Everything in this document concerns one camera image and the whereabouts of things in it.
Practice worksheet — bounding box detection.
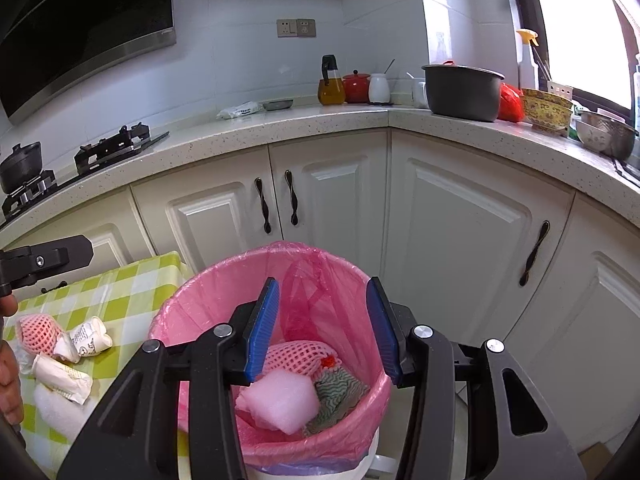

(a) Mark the red plastic bag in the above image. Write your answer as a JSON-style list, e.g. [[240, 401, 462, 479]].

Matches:
[[499, 82, 526, 123]]

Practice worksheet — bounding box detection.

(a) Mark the pale pink foam block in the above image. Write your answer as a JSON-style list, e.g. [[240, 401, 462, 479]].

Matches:
[[235, 370, 322, 436]]

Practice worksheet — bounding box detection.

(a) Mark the spray bottle with yellow trigger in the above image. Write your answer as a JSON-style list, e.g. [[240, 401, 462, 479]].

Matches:
[[516, 28, 540, 92]]

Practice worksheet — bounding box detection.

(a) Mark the green patterned cloth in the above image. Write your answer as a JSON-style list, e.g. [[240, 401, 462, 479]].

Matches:
[[304, 364, 372, 437]]

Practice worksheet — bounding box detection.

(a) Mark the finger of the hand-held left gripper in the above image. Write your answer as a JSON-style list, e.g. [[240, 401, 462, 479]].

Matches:
[[0, 234, 94, 300]]

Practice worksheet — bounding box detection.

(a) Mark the person's left hand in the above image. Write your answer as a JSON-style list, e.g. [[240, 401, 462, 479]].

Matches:
[[0, 295, 24, 427]]

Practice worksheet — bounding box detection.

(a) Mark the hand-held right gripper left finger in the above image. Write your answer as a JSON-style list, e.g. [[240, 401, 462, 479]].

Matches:
[[56, 276, 281, 480]]

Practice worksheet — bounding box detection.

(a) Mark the black range hood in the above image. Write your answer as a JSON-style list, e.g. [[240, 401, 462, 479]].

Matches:
[[0, 0, 177, 126]]

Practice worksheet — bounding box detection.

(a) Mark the white plastic packet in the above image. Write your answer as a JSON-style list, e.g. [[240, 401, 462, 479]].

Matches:
[[216, 101, 261, 121]]

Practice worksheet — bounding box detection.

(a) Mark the green checkered tablecloth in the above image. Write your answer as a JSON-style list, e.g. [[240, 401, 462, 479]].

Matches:
[[0, 251, 194, 480]]

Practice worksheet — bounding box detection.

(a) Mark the oil bottle with black lid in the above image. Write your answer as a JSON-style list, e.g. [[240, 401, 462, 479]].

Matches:
[[318, 55, 347, 106]]

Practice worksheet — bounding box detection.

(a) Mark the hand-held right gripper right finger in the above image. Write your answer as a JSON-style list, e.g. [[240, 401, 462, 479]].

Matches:
[[366, 276, 587, 480]]

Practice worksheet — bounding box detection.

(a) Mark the yellow patterned bowl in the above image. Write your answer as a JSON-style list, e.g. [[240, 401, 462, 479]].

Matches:
[[520, 88, 575, 134]]

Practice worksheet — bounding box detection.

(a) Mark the white cabinet door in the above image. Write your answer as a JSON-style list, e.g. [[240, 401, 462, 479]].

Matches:
[[268, 130, 391, 283], [500, 192, 640, 457], [0, 187, 157, 292], [131, 147, 282, 282], [384, 130, 577, 353]]

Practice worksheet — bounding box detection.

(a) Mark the black cooking pot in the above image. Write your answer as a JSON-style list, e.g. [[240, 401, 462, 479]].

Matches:
[[0, 142, 44, 195]]

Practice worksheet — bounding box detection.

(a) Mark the white plastic bin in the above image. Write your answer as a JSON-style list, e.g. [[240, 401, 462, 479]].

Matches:
[[180, 425, 382, 480]]

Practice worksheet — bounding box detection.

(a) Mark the purple bag liner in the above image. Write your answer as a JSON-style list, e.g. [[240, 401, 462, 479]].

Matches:
[[257, 452, 372, 477]]

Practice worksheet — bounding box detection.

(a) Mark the white ceramic jar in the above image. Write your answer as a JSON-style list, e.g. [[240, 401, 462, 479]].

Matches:
[[368, 73, 392, 105]]

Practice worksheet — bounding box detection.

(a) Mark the black gas stove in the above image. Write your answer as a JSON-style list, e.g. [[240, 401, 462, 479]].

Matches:
[[0, 125, 171, 228]]

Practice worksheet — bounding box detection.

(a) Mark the brown cardboard piece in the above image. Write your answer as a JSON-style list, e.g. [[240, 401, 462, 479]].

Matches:
[[575, 441, 617, 480]]

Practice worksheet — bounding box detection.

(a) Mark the white pump bottle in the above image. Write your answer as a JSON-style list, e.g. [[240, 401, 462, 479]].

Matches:
[[632, 54, 640, 131]]

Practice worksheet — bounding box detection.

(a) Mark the pink foam fruit net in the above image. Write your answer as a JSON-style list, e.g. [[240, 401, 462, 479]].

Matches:
[[262, 340, 342, 377], [15, 313, 64, 357]]

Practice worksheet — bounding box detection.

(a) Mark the printed paper cup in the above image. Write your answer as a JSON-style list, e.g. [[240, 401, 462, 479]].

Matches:
[[31, 354, 94, 406], [70, 316, 114, 359]]

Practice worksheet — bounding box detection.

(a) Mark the white bin pink bag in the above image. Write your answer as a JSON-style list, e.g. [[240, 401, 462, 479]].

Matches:
[[147, 241, 392, 461]]

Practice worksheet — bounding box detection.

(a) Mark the red ceramic pot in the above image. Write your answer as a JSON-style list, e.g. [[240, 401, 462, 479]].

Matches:
[[342, 70, 372, 104]]

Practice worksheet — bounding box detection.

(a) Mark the grey rice cooker pot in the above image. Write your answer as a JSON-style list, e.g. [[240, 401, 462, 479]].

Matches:
[[421, 63, 506, 123]]

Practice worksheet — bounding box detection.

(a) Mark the white paper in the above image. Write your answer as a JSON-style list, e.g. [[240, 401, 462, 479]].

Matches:
[[51, 332, 82, 364]]

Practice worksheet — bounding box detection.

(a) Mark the steel colander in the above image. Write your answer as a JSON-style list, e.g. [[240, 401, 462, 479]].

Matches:
[[575, 111, 640, 160]]

